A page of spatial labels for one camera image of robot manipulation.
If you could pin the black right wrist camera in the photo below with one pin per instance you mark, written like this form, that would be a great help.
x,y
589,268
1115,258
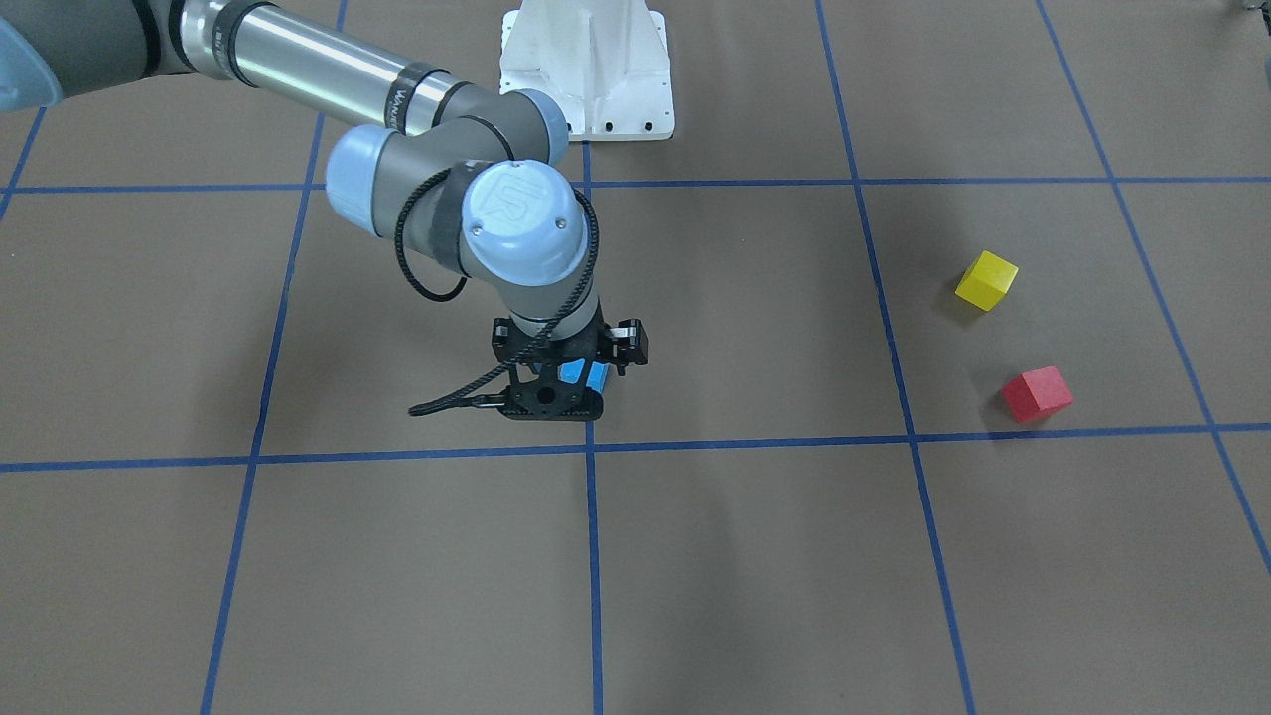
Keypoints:
x,y
552,401

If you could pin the yellow block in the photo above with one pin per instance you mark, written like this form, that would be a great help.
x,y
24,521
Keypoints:
x,y
986,281

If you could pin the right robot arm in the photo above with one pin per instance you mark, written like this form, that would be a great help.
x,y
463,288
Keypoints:
x,y
465,176

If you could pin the blue block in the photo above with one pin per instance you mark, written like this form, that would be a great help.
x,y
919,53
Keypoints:
x,y
574,372

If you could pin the red block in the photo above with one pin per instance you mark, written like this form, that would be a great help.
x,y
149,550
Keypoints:
x,y
1036,394

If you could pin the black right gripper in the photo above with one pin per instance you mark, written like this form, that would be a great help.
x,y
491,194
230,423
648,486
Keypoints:
x,y
632,346

